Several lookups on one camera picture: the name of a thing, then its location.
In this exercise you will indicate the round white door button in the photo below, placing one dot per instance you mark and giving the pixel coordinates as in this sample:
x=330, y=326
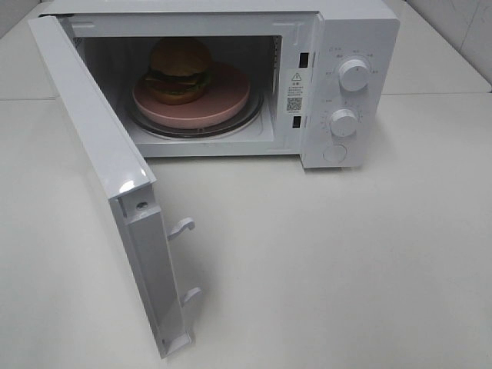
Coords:
x=335, y=153

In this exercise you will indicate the pink round plate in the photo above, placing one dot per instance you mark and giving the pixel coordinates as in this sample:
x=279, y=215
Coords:
x=224, y=97

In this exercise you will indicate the white timer knob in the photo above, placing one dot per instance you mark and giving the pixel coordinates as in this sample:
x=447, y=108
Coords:
x=343, y=123

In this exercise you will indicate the white microwave door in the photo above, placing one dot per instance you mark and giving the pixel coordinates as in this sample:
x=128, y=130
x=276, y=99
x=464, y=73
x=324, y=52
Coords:
x=126, y=179

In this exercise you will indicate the burger with lettuce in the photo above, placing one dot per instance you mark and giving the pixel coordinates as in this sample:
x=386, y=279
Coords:
x=178, y=71

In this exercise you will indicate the glass microwave turntable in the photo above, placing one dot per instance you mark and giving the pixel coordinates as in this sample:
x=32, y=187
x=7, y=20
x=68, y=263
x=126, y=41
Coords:
x=241, y=120

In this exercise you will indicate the white warning label sticker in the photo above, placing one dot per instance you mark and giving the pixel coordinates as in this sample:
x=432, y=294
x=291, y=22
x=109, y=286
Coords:
x=295, y=90

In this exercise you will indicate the white microwave oven body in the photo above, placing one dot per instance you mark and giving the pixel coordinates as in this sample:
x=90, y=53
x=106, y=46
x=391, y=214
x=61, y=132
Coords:
x=261, y=38

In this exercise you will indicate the upper white power knob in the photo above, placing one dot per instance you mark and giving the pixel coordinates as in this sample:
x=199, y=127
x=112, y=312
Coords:
x=353, y=74

